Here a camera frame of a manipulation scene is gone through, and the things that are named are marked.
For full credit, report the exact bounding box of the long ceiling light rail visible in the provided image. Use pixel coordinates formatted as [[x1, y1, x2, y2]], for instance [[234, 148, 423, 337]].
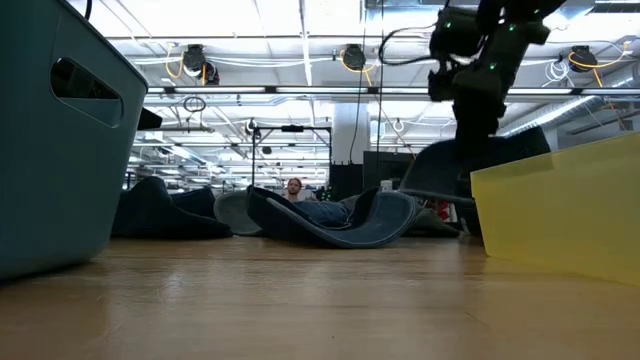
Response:
[[144, 85, 640, 97]]

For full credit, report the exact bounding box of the black cabinet with monitor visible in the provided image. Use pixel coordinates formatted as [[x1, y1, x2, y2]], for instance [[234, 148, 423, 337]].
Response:
[[328, 150, 417, 202]]

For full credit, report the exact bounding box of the silver ventilation duct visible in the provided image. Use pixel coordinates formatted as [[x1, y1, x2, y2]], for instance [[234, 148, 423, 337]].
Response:
[[499, 64, 640, 139]]

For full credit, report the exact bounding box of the person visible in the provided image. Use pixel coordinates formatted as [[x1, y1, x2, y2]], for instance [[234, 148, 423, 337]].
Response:
[[285, 177, 304, 203]]

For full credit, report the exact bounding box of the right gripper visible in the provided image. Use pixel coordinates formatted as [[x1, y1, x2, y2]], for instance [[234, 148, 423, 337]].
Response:
[[451, 63, 507, 174]]

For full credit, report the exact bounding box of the dark olive baseball cap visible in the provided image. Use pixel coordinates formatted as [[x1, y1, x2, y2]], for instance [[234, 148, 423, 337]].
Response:
[[169, 186, 217, 220]]

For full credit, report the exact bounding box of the teal plastic bin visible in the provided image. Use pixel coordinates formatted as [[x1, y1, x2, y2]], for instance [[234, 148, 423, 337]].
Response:
[[0, 0, 150, 281]]

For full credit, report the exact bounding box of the yellow translucent plastic bin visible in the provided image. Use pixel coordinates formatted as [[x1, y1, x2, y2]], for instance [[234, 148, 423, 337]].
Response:
[[469, 132, 640, 289]]

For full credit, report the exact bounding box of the black ceiling cable reel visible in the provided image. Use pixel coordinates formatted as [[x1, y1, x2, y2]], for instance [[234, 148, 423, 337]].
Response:
[[180, 43, 221, 86], [341, 43, 369, 72], [567, 44, 599, 75]]

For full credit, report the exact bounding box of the blue denim baseball cap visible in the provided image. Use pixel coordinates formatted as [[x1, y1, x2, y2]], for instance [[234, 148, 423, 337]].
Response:
[[110, 175, 235, 240]]

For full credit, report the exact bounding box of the navy denim baseball cap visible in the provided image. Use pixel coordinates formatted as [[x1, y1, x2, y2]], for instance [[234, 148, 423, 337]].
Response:
[[245, 184, 419, 250]]

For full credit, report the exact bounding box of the black metal rig frame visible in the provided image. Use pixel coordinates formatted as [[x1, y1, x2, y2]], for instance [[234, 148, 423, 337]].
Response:
[[251, 124, 333, 189]]

